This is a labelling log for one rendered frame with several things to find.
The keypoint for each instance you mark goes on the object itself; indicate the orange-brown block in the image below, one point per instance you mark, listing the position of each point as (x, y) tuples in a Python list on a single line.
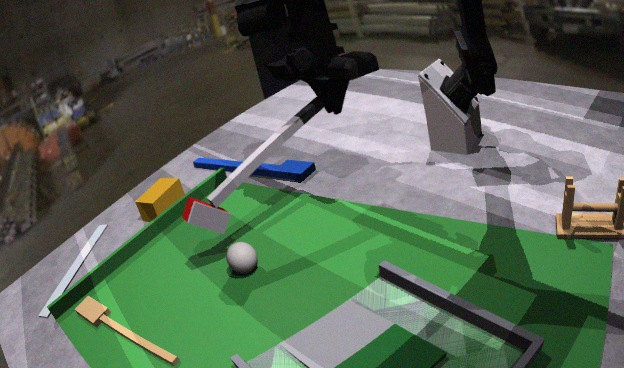
[(159, 197)]

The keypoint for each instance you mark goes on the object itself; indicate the green putting mat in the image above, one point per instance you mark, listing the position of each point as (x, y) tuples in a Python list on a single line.
[(314, 254)]

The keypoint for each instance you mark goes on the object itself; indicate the white golf ball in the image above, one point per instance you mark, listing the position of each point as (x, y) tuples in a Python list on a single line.
[(241, 257)]

